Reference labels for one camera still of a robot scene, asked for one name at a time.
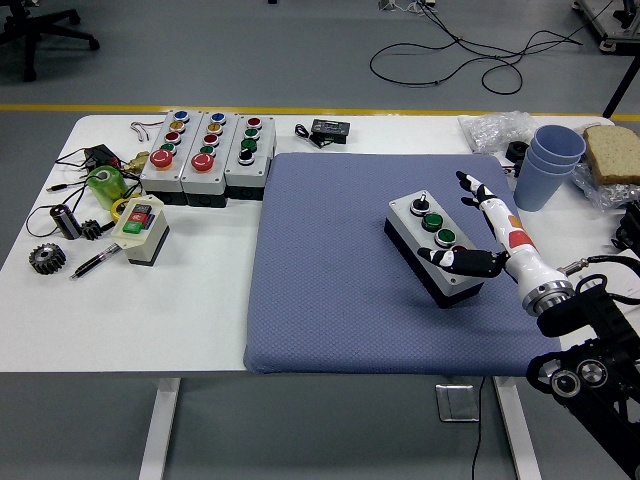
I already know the black wired electronics module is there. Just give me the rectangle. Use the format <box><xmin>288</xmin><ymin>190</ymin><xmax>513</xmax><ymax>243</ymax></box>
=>
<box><xmin>82</xmin><ymin>143</ymin><xmax>121</xmax><ymax>174</ymax></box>

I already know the grey five-button control box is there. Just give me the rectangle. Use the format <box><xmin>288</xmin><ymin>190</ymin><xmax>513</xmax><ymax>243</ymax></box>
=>
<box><xmin>139</xmin><ymin>109</ymin><xmax>205</xmax><ymax>196</ymax></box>
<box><xmin>179</xmin><ymin>110</ymin><xmax>241</xmax><ymax>207</ymax></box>

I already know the aluminium frame equipment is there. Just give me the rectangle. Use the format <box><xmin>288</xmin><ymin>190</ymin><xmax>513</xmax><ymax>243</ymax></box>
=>
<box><xmin>572</xmin><ymin>0</ymin><xmax>640</xmax><ymax>54</ymax></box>

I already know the cream red-green switch box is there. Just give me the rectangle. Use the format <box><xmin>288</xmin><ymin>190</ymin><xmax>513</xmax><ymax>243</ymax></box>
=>
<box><xmin>111</xmin><ymin>195</ymin><xmax>171</xmax><ymax>267</ymax></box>

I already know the black office chair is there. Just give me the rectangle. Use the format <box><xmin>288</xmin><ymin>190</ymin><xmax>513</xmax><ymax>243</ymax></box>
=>
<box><xmin>0</xmin><ymin>0</ymin><xmax>101</xmax><ymax>84</ymax></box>

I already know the blue-grey padded mat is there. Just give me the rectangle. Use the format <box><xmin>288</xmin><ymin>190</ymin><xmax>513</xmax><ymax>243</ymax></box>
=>
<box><xmin>243</xmin><ymin>152</ymin><xmax>564</xmax><ymax>379</ymax></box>

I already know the black slanted stand leg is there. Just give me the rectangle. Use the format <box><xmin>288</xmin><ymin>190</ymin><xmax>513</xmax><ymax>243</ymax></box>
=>
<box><xmin>601</xmin><ymin>49</ymin><xmax>640</xmax><ymax>119</ymax></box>

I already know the large steel gear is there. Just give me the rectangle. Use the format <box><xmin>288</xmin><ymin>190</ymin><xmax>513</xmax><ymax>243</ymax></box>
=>
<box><xmin>28</xmin><ymin>242</ymin><xmax>68</xmax><ymax>275</ymax></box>

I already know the brass fitting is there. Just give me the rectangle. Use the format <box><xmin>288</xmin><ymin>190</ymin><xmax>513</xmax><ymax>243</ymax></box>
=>
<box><xmin>122</xmin><ymin>151</ymin><xmax>151</xmax><ymax>176</ymax></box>

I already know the black wire with jack plug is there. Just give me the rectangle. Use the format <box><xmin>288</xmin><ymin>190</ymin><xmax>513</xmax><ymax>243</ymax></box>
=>
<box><xmin>47</xmin><ymin>174</ymin><xmax>99</xmax><ymax>211</ymax></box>

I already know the black mechanical device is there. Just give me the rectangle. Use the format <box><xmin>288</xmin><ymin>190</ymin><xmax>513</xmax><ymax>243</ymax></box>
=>
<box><xmin>610</xmin><ymin>202</ymin><xmax>640</xmax><ymax>256</ymax></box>

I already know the black cylindrical capacitor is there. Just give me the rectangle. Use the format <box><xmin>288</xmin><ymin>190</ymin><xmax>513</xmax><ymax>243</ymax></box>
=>
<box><xmin>49</xmin><ymin>203</ymin><xmax>82</xmax><ymax>241</ymax></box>

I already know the silver floor outlet plate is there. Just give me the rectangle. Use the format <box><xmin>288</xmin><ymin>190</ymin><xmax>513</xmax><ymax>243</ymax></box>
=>
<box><xmin>434</xmin><ymin>383</ymin><xmax>481</xmax><ymax>424</ymax></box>

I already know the black digital meter module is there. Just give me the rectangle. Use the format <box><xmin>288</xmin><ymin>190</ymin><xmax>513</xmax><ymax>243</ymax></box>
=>
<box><xmin>294</xmin><ymin>118</ymin><xmax>351</xmax><ymax>149</ymax></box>

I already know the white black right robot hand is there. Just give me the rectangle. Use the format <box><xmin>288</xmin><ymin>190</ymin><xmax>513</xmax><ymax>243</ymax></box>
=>
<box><xmin>417</xmin><ymin>170</ymin><xmax>569</xmax><ymax>301</ymax></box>

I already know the blue plastic cup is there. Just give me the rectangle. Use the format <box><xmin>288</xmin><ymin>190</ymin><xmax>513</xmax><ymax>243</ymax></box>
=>
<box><xmin>532</xmin><ymin>124</ymin><xmax>587</xmax><ymax>165</ymax></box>
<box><xmin>526</xmin><ymin>144</ymin><xmax>584</xmax><ymax>176</ymax></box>
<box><xmin>513</xmin><ymin>157</ymin><xmax>576</xmax><ymax>213</ymax></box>

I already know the red white twisted wire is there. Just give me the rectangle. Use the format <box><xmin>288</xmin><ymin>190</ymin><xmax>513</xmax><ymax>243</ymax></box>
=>
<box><xmin>130</xmin><ymin>119</ymin><xmax>166</xmax><ymax>144</ymax></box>

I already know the clear crumpled plastic bag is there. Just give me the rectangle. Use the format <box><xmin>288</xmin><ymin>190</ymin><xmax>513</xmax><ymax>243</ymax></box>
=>
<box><xmin>458</xmin><ymin>110</ymin><xmax>539</xmax><ymax>154</ymax></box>

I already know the long black floor cable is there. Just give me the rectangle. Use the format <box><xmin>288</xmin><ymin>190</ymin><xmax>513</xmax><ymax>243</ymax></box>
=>
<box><xmin>369</xmin><ymin>0</ymin><xmax>616</xmax><ymax>95</ymax></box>

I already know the bread slice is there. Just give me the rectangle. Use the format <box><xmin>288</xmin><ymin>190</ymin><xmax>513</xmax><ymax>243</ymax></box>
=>
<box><xmin>582</xmin><ymin>124</ymin><xmax>640</xmax><ymax>186</ymax></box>

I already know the green tape roll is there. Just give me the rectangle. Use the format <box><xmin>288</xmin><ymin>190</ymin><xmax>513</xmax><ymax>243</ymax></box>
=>
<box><xmin>85</xmin><ymin>165</ymin><xmax>129</xmax><ymax>210</ymax></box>

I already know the black pen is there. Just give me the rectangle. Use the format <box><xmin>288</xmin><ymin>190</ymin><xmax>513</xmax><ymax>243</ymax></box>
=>
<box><xmin>69</xmin><ymin>243</ymin><xmax>123</xmax><ymax>280</ymax></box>

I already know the thin black power cable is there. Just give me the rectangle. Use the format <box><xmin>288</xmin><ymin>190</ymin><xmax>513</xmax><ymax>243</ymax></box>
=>
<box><xmin>469</xmin><ymin>377</ymin><xmax>486</xmax><ymax>480</ymax></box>

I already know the grey four-button control box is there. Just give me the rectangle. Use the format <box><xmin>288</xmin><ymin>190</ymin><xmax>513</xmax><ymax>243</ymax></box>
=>
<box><xmin>223</xmin><ymin>115</ymin><xmax>278</xmax><ymax>202</ymax></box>
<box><xmin>383</xmin><ymin>189</ymin><xmax>486</xmax><ymax>310</ymax></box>

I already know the white table leg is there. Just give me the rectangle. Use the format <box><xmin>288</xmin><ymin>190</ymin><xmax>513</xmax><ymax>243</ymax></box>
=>
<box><xmin>492</xmin><ymin>375</ymin><xmax>544</xmax><ymax>480</ymax></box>
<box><xmin>138</xmin><ymin>377</ymin><xmax>182</xmax><ymax>480</ymax></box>

